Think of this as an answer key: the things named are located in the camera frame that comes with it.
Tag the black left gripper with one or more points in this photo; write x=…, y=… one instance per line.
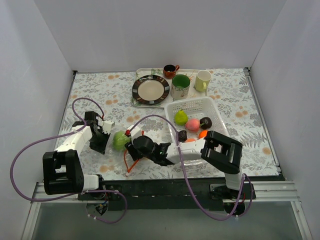
x=99, y=139

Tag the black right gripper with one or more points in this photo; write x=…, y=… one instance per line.
x=130, y=148

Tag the clear zip top bag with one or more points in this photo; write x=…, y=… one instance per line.
x=119, y=165

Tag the green fake cabbage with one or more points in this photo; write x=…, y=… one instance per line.
x=119, y=140

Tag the fake peach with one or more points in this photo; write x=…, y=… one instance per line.
x=190, y=140
x=193, y=125

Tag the green fake pear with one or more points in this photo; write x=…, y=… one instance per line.
x=181, y=118

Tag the orange fake fruit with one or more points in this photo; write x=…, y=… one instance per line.
x=203, y=134

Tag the white plastic basket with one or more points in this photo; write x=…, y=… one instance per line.
x=195, y=108

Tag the dark purple fake fruit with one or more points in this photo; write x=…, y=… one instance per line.
x=205, y=123

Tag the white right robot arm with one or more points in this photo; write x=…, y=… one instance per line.
x=220, y=151

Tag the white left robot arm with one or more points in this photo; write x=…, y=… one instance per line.
x=62, y=171

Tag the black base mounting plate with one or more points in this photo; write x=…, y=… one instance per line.
x=162, y=194

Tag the floral tablecloth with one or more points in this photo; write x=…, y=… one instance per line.
x=111, y=93

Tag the dark rimmed beige plate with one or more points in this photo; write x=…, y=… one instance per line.
x=150, y=89

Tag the floral serving tray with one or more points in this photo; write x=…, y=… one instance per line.
x=155, y=71

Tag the floral mug green inside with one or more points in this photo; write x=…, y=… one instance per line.
x=180, y=85

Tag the small brown cup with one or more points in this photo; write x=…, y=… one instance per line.
x=169, y=71

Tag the pale yellow mug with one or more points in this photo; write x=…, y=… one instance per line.
x=203, y=78

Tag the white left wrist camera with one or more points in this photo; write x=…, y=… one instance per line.
x=107, y=126

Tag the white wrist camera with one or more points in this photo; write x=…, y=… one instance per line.
x=133, y=132
x=107, y=126

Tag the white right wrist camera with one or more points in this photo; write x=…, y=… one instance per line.
x=133, y=132

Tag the aluminium frame rail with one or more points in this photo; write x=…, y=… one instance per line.
x=265, y=191

